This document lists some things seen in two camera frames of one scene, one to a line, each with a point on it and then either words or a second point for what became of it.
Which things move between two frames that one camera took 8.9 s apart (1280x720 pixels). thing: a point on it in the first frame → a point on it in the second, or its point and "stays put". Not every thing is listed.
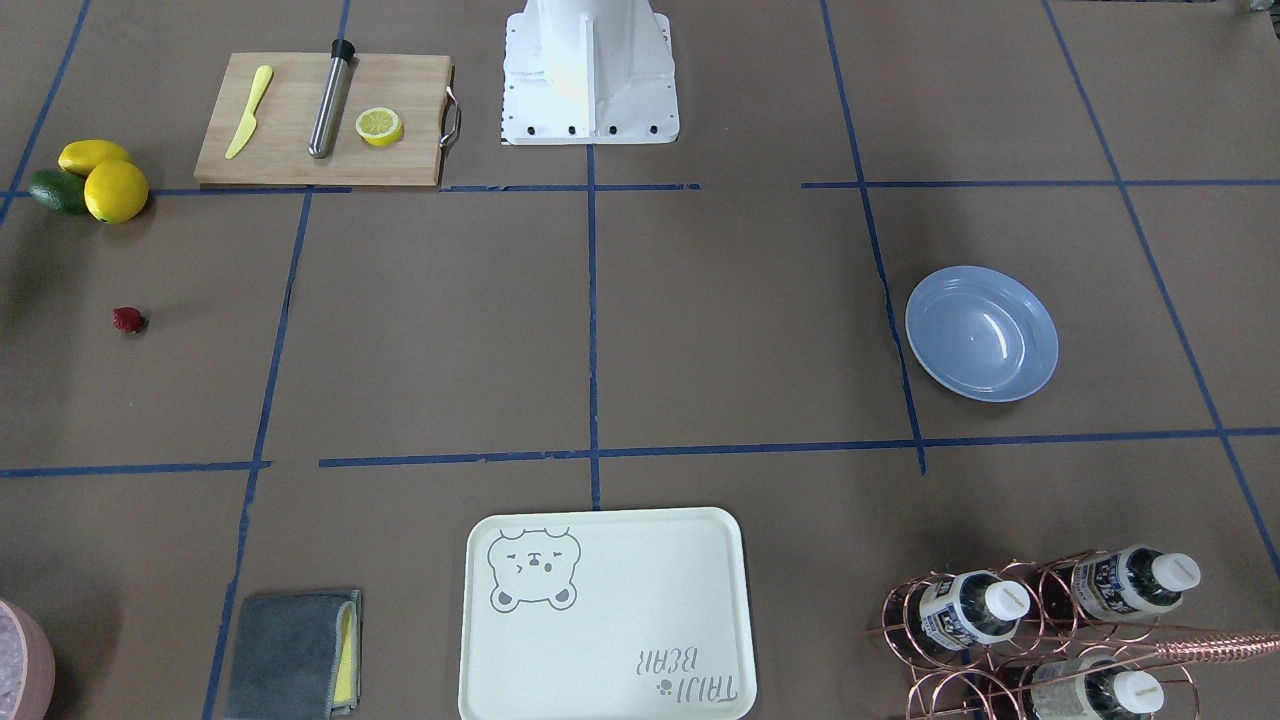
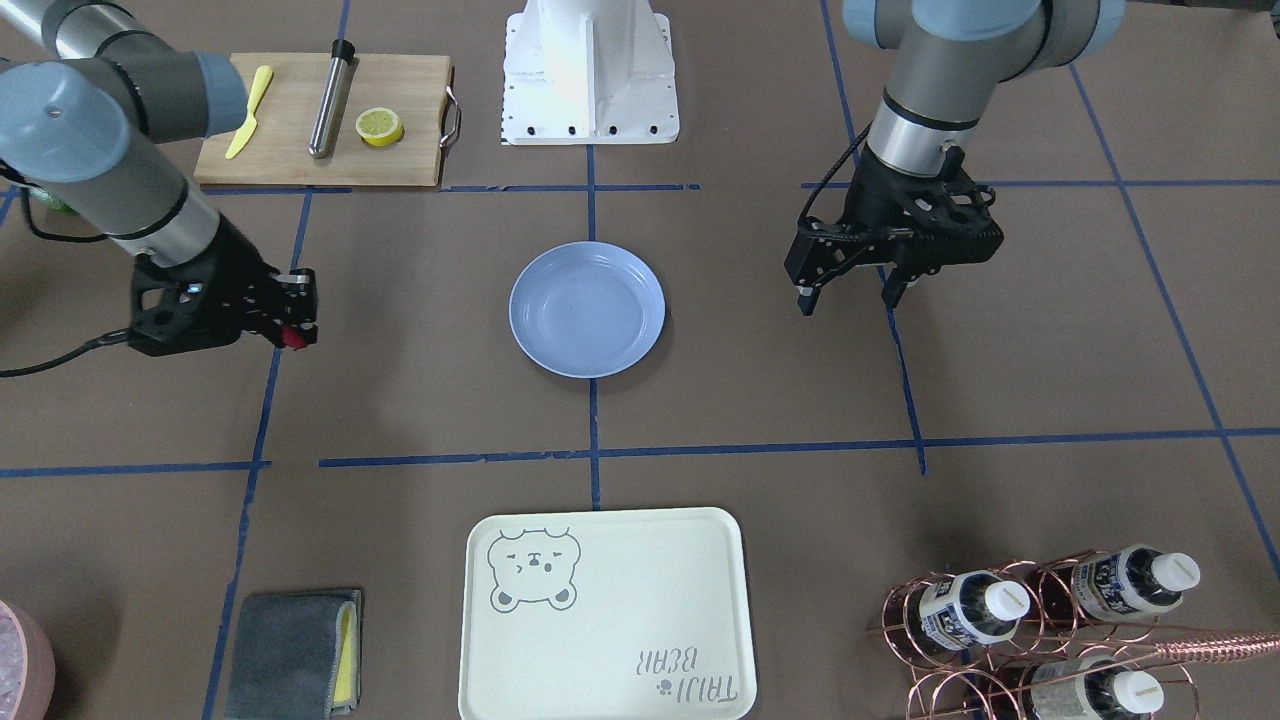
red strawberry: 129,319 → 292,338
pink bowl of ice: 27,668 stays put
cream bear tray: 626,614 stays put
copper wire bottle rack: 1070,635 stays put
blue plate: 981,334 → 585,309
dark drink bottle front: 1093,688 stays put
